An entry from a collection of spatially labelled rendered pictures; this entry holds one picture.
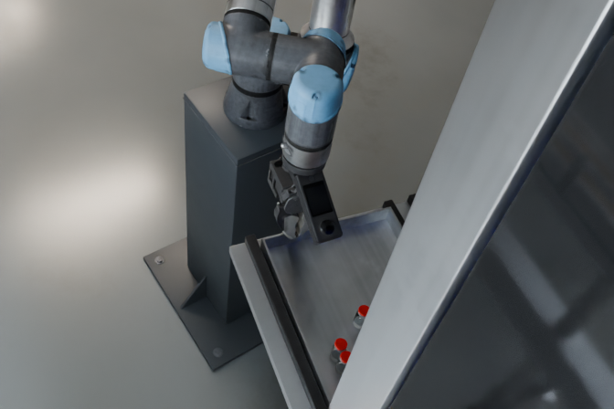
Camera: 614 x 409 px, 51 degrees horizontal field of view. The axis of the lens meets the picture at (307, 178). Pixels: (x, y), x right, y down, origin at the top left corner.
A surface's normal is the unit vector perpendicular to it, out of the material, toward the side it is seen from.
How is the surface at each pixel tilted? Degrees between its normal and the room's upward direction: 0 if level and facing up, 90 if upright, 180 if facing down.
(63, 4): 0
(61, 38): 0
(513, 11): 90
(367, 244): 0
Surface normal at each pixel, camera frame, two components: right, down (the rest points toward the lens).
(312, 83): 0.13, -0.64
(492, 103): -0.92, 0.21
